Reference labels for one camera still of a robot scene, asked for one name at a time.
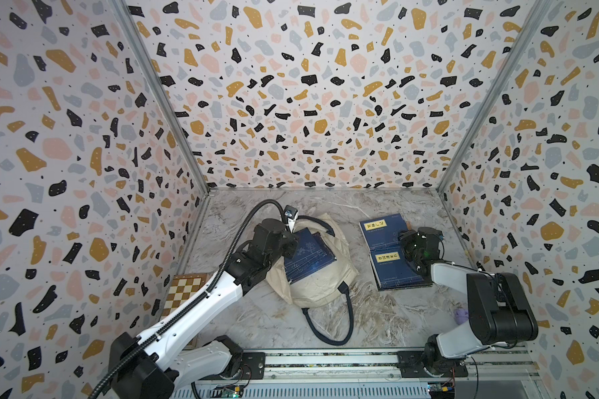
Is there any cream canvas tote bag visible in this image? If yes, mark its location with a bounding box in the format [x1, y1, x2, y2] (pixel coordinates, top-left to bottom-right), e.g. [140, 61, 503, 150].
[265, 213, 359, 347]

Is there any left black corrugated cable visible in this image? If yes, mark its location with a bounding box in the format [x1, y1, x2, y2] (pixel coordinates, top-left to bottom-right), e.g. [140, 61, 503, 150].
[87, 198, 286, 399]

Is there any small purple toy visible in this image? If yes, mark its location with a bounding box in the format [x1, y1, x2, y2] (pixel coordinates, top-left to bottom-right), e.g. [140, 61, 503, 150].
[454, 308, 469, 325]

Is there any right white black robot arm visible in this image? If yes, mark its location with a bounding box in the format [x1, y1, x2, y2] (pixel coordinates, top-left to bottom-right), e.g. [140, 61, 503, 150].
[399, 227, 538, 377]

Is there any navy yellow-label book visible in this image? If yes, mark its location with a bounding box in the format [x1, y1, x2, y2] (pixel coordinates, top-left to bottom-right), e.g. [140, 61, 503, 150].
[359, 214, 410, 252]
[369, 245, 432, 291]

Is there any right circuit board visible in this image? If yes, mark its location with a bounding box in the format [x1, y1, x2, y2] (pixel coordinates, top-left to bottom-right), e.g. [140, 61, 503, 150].
[427, 383, 455, 399]

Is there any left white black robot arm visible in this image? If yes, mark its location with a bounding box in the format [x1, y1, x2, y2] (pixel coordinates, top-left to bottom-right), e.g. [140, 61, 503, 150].
[90, 217, 298, 398]

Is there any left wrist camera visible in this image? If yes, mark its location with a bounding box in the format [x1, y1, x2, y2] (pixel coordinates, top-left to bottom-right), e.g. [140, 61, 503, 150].
[283, 205, 299, 233]

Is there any wooden chessboard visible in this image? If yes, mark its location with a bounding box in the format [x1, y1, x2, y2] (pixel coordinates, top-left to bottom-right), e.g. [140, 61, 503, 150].
[161, 274, 211, 319]

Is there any left green circuit board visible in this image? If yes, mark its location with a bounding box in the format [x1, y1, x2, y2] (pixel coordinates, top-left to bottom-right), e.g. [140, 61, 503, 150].
[211, 385, 244, 398]

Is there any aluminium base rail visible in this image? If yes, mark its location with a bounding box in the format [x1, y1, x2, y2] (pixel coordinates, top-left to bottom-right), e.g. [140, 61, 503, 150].
[169, 347, 548, 398]

